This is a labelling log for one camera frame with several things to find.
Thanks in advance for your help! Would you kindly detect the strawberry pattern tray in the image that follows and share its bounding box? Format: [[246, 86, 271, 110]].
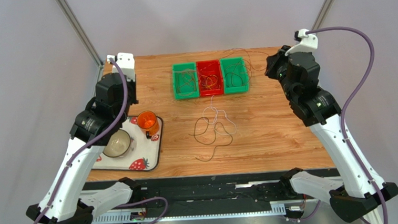
[[92, 116, 164, 171]]

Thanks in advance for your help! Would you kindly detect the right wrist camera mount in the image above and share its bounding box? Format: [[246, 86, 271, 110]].
[[284, 29, 319, 56]]

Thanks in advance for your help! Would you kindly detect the right green bin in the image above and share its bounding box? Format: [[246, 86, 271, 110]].
[[219, 57, 250, 94]]

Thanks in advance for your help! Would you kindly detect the yellow wire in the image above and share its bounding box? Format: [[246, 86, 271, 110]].
[[199, 72, 221, 91]]

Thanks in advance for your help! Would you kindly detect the red bin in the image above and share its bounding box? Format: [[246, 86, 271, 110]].
[[196, 59, 224, 97]]

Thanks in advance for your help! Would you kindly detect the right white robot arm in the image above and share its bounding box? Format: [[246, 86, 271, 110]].
[[265, 45, 398, 223]]

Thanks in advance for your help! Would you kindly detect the grey bowl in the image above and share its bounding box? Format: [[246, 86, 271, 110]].
[[103, 129, 132, 158]]

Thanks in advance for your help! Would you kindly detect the aluminium frame rail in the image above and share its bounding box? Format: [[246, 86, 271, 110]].
[[92, 201, 287, 224]]

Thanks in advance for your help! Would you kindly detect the dark brown wire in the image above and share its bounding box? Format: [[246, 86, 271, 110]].
[[187, 115, 236, 162]]

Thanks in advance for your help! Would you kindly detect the left green bin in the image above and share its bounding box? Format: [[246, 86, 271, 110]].
[[171, 62, 199, 100]]

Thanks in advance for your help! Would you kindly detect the white wire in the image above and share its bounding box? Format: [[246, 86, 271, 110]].
[[200, 93, 239, 137]]

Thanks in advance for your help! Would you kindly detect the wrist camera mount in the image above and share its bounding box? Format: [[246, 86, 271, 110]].
[[284, 29, 319, 56], [107, 53, 136, 82]]

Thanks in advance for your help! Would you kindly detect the orange plastic cup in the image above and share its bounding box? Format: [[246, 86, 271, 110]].
[[137, 111, 160, 139]]

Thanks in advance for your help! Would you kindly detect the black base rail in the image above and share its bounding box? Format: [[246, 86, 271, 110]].
[[74, 163, 352, 224]]

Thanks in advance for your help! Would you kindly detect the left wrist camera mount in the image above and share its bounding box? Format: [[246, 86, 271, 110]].
[[107, 53, 136, 82]]

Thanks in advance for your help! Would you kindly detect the black wire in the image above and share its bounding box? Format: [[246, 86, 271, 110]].
[[224, 60, 250, 89]]

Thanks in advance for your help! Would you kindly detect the green bin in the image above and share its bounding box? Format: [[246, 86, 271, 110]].
[[171, 62, 199, 100], [219, 57, 250, 94]]

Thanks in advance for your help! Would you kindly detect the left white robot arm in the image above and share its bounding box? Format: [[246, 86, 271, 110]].
[[26, 70, 140, 224]]

